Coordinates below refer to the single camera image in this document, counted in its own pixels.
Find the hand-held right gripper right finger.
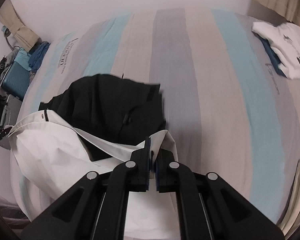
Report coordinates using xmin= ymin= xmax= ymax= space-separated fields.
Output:
xmin=154 ymin=146 xmax=285 ymax=240

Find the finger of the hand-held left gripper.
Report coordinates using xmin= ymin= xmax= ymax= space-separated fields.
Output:
xmin=0 ymin=127 xmax=12 ymax=146

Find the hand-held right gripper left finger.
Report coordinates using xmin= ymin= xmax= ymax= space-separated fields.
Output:
xmin=21 ymin=137 xmax=151 ymax=240

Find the black and white jacket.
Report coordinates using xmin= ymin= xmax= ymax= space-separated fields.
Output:
xmin=7 ymin=73 xmax=179 ymax=238

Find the stack of folded light clothes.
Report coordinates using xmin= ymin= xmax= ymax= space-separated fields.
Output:
xmin=276 ymin=159 xmax=300 ymax=232

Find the grey suitcase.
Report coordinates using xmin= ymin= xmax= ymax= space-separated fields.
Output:
xmin=0 ymin=94 xmax=24 ymax=147

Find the blue hard-shell suitcase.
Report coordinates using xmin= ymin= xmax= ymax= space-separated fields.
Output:
xmin=0 ymin=47 xmax=32 ymax=99

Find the crumpled blue cloth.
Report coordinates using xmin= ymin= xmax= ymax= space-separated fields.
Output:
xmin=27 ymin=41 xmax=52 ymax=73

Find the striped bed sheet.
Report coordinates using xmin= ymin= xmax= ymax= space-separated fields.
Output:
xmin=9 ymin=6 xmax=300 ymax=240

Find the beige curtain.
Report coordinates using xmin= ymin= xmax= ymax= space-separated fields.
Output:
xmin=0 ymin=0 xmax=42 ymax=52
xmin=250 ymin=0 xmax=300 ymax=27

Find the dark blue folded garment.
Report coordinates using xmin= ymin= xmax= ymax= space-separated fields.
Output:
xmin=259 ymin=34 xmax=285 ymax=77

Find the white folded printed garment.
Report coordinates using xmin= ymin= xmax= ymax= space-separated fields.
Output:
xmin=251 ymin=21 xmax=300 ymax=79

